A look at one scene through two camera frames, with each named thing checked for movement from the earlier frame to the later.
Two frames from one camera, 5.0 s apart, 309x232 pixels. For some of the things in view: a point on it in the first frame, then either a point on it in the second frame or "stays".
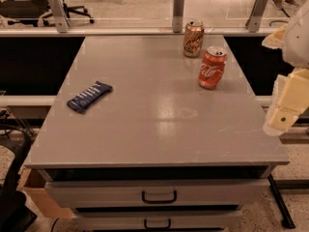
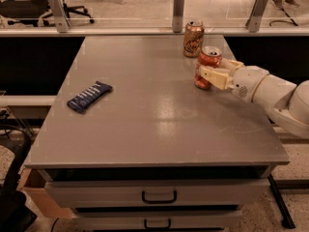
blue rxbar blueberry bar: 89,97 stays
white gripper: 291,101 → 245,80
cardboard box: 33,181 stays
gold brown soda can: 193,39 stays
